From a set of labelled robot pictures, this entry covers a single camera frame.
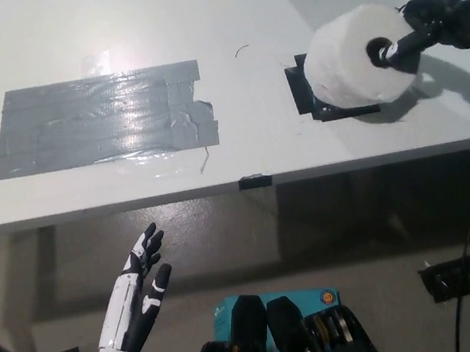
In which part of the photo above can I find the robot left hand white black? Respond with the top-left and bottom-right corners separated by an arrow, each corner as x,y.
80,220 -> 186,352

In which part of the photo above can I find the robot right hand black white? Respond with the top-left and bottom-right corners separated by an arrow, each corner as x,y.
369,0 -> 470,71

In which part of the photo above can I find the white toilet paper roll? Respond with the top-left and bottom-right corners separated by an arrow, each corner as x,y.
295,0 -> 427,115

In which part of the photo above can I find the robot left body block black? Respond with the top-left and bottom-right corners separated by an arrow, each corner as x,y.
183,291 -> 287,352

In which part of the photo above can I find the robot body block black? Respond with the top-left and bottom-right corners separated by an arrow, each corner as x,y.
264,284 -> 382,352
183,291 -> 287,352

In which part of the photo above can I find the robot right body block black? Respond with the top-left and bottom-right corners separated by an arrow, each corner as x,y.
264,284 -> 382,352

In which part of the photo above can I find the clear plastic film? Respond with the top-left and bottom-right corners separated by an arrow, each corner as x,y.
81,38 -> 217,188

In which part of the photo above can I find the thin dark wire scrap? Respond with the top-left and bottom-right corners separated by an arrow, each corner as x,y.
196,145 -> 214,175
232,42 -> 253,59

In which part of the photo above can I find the grey duct tape patch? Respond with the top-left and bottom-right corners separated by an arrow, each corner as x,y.
0,58 -> 222,180

